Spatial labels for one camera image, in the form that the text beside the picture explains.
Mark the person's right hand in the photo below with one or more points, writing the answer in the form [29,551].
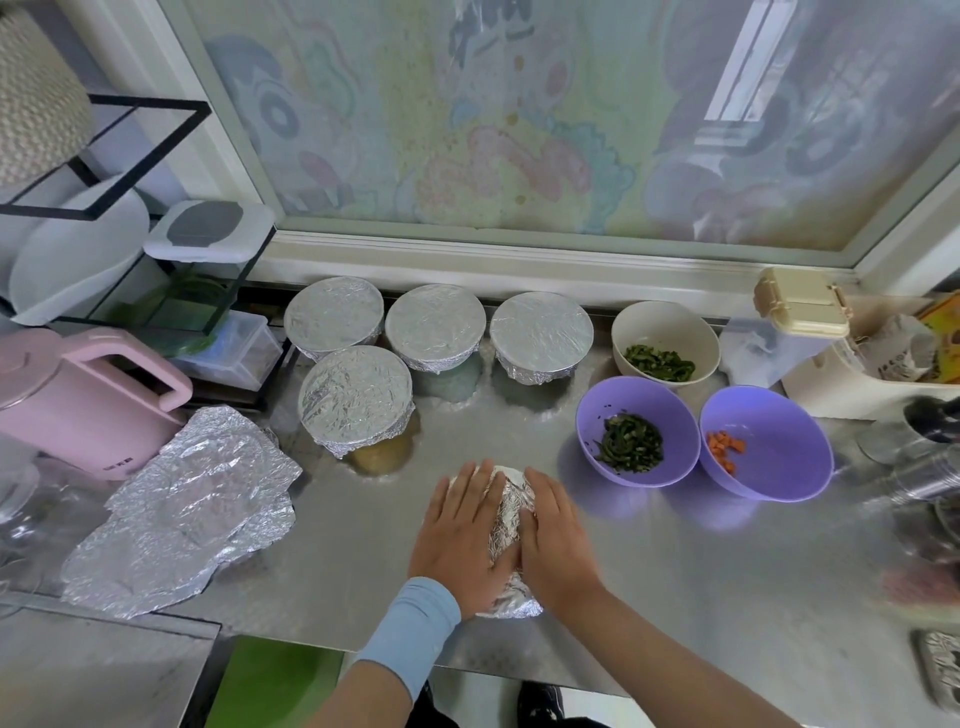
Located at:
[558,548]

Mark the person's left hand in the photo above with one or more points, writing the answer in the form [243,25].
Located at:
[462,543]

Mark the yellow bowl with greens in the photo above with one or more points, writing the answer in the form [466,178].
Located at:
[383,455]

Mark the purple bowl chopped greens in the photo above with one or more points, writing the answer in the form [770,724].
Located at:
[638,405]

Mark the foil-covered bowl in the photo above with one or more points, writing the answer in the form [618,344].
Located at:
[333,315]
[356,398]
[542,335]
[435,326]

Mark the beige bowl with greens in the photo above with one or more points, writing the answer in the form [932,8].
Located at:
[668,333]

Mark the purple bowl carrot pieces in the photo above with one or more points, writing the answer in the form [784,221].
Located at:
[780,450]

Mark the stack of aluminium foil sheets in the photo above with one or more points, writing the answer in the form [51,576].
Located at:
[180,510]

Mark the person's right forearm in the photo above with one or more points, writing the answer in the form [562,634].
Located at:
[675,668]

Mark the stainless steel countertop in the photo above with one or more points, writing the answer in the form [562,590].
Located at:
[720,585]

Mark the light blue wristband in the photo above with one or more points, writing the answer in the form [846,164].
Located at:
[408,638]

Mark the black right shoe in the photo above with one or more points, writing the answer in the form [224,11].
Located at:
[540,705]

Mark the green floor mat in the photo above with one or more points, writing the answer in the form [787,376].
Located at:
[270,683]

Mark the clear plastic box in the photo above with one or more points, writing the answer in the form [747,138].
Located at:
[233,353]

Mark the beige round object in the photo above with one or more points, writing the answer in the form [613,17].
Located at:
[804,303]

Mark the pink electric kettle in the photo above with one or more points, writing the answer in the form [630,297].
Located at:
[75,405]

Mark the window with cartoon film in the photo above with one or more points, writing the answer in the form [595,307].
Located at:
[555,105]

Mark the clear glass jar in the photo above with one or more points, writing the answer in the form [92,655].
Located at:
[15,488]

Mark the white plate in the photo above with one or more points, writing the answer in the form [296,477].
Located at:
[75,255]

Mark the black metal rack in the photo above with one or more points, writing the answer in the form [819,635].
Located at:
[180,108]

